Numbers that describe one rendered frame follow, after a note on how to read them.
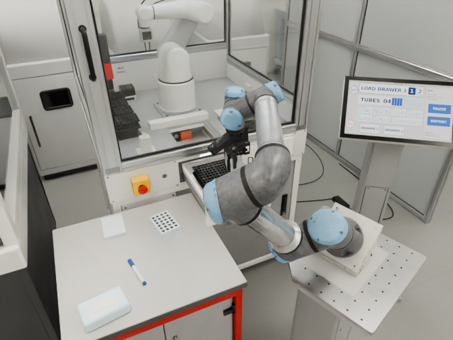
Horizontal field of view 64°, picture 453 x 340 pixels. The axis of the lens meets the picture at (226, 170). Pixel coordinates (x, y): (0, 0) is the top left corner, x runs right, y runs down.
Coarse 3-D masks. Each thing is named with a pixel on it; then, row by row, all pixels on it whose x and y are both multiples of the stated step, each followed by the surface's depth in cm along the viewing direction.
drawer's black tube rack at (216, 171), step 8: (224, 160) 172; (192, 168) 167; (200, 168) 167; (208, 168) 166; (216, 168) 166; (224, 168) 166; (200, 176) 161; (208, 176) 161; (216, 176) 160; (200, 184) 161
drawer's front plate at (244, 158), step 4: (292, 136) 185; (284, 140) 183; (288, 140) 184; (292, 140) 185; (256, 144) 178; (284, 144) 184; (288, 144) 185; (292, 144) 186; (248, 148) 176; (252, 148) 177; (256, 148) 178; (292, 148) 188; (252, 152) 178; (292, 152) 189; (244, 156) 177; (248, 156) 178; (252, 156) 179; (244, 160) 178
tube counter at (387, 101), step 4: (384, 96) 176; (384, 100) 175; (388, 100) 175; (392, 100) 175; (396, 100) 174; (400, 100) 174; (404, 100) 174; (408, 100) 174; (412, 100) 173; (416, 100) 173; (420, 100) 173; (424, 100) 172; (384, 104) 175; (388, 104) 175; (392, 104) 175; (396, 104) 174; (400, 104) 174; (404, 104) 174; (408, 104) 173; (412, 104) 173; (416, 104) 173; (420, 104) 172
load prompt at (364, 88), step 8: (360, 88) 178; (368, 88) 177; (376, 88) 177; (384, 88) 176; (392, 88) 175; (400, 88) 175; (408, 88) 174; (416, 88) 174; (424, 88) 173; (424, 96) 173
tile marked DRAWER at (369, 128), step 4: (360, 124) 176; (364, 124) 176; (368, 124) 175; (372, 124) 175; (376, 124) 175; (360, 128) 176; (364, 128) 175; (368, 128) 175; (372, 128) 175; (376, 128) 174; (360, 132) 175; (364, 132) 175; (368, 132) 175; (372, 132) 174; (376, 132) 174
